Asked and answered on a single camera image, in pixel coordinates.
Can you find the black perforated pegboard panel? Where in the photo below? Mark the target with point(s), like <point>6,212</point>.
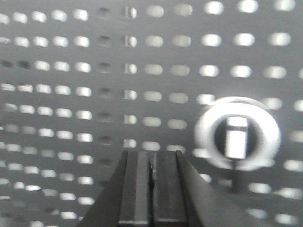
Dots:
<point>81,81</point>

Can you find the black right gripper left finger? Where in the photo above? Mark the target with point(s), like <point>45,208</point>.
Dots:
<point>126,199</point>

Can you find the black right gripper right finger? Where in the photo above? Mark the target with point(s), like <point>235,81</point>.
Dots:
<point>182,198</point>

